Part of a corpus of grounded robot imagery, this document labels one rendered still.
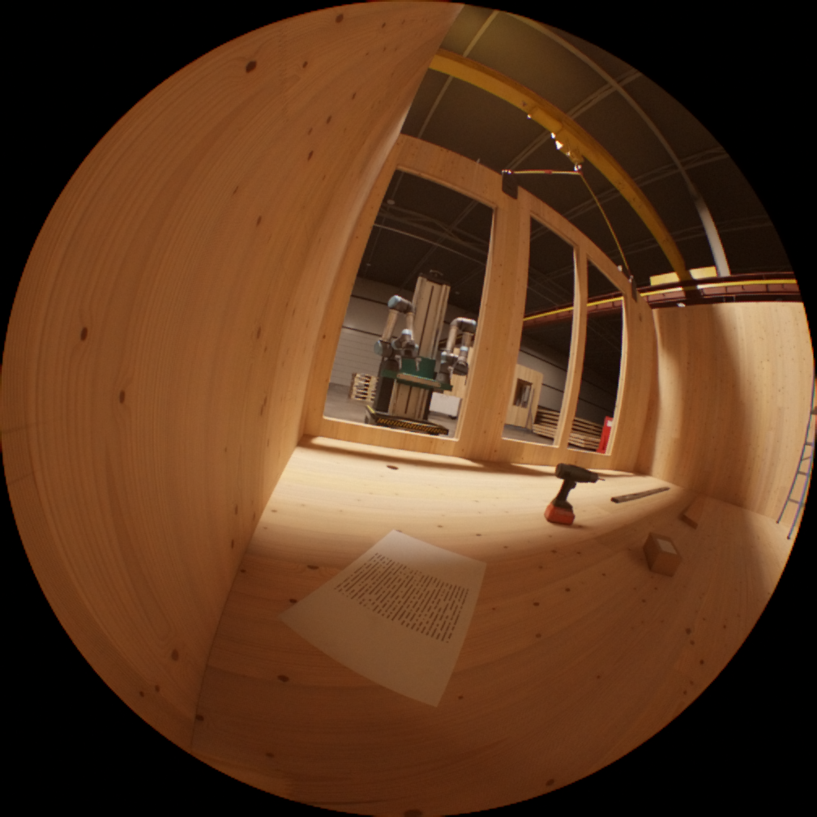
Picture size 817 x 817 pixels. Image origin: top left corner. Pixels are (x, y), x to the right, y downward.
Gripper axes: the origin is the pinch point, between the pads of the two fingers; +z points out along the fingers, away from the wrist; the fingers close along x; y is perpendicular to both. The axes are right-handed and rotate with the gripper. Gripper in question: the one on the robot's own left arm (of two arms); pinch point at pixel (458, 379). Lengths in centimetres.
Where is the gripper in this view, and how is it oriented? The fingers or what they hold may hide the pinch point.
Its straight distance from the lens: 198.9
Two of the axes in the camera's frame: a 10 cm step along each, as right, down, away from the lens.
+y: 2.4, -3.0, -9.2
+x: 9.4, 3.3, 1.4
